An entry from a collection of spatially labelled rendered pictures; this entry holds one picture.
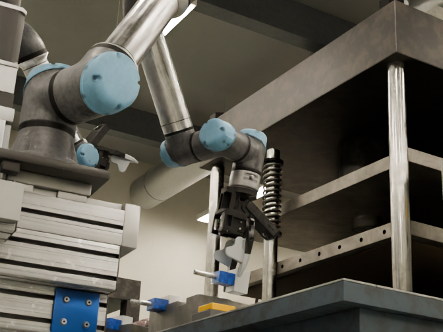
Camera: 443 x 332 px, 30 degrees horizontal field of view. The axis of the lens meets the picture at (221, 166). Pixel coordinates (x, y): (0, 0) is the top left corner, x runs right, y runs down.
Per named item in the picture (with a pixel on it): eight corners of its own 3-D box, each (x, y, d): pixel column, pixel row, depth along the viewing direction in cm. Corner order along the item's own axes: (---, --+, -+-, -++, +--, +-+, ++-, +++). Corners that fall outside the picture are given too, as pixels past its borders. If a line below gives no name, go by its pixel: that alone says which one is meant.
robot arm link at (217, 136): (184, 152, 197) (213, 168, 204) (221, 142, 190) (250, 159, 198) (188, 122, 200) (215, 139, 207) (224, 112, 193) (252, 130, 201)
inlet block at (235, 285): (196, 282, 189) (200, 259, 191) (188, 284, 194) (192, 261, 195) (247, 294, 194) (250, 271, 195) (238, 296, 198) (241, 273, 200)
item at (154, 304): (133, 309, 202) (135, 288, 204) (124, 313, 206) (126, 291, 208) (180, 317, 208) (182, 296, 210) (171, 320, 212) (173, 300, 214)
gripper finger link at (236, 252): (220, 272, 192) (223, 236, 196) (243, 278, 194) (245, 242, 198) (226, 267, 189) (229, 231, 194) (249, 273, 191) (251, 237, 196)
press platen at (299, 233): (408, 161, 269) (407, 147, 270) (231, 236, 357) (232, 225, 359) (553, 205, 301) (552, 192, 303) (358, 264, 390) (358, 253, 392)
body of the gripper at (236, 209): (209, 236, 200) (218, 189, 204) (241, 244, 203) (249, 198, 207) (222, 231, 193) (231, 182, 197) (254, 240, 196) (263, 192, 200)
